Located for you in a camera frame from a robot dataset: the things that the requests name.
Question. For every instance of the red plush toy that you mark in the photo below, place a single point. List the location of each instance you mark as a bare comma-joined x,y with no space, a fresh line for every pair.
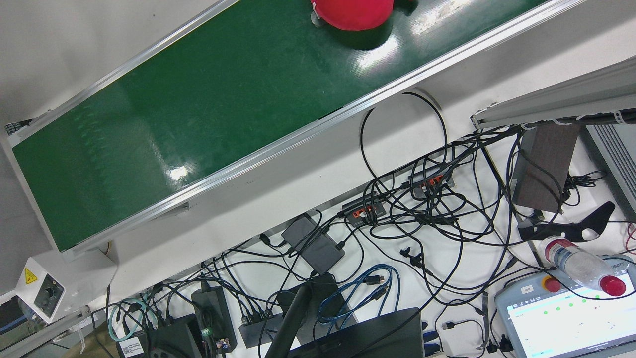
353,12

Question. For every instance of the black orange usb hub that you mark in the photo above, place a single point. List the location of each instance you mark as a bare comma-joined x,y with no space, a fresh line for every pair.
430,181
365,211

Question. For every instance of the dark grey power adapter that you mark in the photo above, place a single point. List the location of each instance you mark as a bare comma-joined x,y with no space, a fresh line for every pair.
313,243

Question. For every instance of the black monitor stand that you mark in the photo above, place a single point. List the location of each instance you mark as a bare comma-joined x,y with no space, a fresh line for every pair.
290,318

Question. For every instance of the black computer monitor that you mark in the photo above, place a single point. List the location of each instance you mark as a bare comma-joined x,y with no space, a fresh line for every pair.
367,338

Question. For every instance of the black power brick green sticker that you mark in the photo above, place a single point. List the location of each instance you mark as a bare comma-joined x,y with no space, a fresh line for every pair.
213,313

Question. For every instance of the black box white label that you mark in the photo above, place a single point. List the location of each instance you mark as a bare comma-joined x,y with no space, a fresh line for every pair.
164,340

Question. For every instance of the brown wooden block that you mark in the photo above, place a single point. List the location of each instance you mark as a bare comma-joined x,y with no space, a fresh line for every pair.
544,169

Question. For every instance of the clear water bottle red cap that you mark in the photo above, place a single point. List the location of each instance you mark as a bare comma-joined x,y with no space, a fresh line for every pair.
581,266

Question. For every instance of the grey teach pendant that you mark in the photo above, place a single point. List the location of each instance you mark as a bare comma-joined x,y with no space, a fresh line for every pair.
561,323

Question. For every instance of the white conveyor speed controller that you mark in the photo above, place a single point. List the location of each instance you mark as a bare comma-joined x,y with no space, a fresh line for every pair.
44,293

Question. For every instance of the grey ribbed power supply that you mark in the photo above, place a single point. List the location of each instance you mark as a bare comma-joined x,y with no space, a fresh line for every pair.
616,159

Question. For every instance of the green conveyor belt aluminium frame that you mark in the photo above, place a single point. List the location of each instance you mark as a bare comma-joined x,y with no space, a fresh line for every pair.
198,124

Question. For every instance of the aluminium profile post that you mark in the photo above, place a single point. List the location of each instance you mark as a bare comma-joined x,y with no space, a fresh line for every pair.
561,99

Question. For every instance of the aluminium support rail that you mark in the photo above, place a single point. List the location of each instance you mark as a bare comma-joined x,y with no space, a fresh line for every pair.
44,333

